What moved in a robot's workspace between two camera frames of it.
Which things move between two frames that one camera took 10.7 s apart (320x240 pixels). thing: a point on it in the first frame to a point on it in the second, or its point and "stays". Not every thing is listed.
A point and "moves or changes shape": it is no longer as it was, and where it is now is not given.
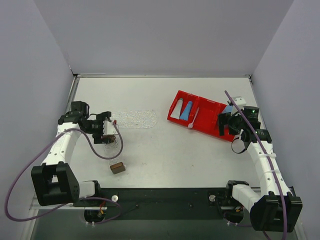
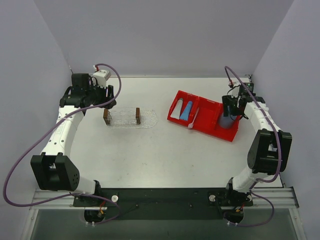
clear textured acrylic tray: x=134 y=119 stays
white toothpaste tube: x=177 y=110 stays
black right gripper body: x=223 y=120 to x=230 y=103
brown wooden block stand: x=117 y=168 moves or changes shape
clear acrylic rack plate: x=111 y=150 to x=123 y=117
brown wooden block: x=111 y=138 to x=138 y=115
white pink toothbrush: x=191 y=125 stays
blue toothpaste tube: x=185 y=113 stays
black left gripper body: x=100 y=139 to x=109 y=94
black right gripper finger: x=221 y=120 to x=226 y=100
